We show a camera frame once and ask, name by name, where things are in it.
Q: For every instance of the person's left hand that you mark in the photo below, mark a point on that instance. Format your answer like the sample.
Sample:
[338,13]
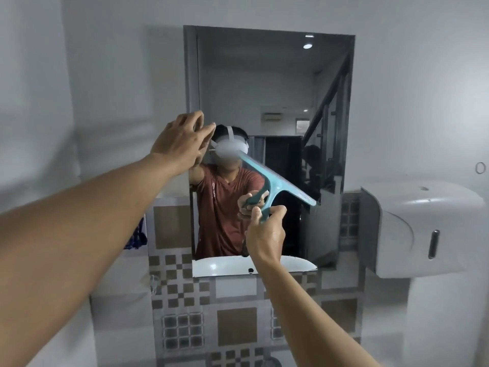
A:
[175,143]

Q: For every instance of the person's right hand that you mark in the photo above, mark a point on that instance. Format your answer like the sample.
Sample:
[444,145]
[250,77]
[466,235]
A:
[265,236]

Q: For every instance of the person's right thumb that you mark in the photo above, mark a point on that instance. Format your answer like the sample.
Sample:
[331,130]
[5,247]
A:
[255,217]

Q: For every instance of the person's left thumb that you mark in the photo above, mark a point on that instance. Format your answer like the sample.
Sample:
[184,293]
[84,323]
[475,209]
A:
[200,154]

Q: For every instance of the teal window squeegee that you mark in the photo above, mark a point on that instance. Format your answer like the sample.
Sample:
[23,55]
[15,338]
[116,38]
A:
[275,183]

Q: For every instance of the person's left forearm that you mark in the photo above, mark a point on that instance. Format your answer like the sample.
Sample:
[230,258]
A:
[76,240]

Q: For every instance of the person's right forearm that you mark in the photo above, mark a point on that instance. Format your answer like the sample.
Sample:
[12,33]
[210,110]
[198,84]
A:
[305,317]

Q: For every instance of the blue cloth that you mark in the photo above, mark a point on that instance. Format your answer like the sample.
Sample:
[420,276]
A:
[135,235]

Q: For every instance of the white paper towel dispenser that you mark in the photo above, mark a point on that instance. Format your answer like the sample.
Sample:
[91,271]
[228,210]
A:
[420,229]

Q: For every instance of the rectangular wall mirror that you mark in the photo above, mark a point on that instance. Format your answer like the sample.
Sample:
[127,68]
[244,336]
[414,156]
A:
[267,91]

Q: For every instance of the small metal wall hook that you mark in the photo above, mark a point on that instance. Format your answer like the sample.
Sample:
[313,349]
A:
[154,283]

